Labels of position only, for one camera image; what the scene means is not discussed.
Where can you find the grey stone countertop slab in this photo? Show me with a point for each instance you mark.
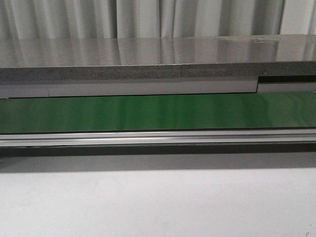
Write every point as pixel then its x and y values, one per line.
pixel 41 61

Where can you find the green conveyor belt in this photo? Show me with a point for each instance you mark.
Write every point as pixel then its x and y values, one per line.
pixel 158 112

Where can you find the white pleated curtain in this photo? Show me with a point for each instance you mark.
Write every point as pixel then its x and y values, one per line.
pixel 80 19

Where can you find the grey rear conveyor rail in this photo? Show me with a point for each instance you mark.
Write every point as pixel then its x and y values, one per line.
pixel 116 87

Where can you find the aluminium front conveyor rail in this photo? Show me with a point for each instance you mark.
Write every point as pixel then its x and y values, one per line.
pixel 158 137

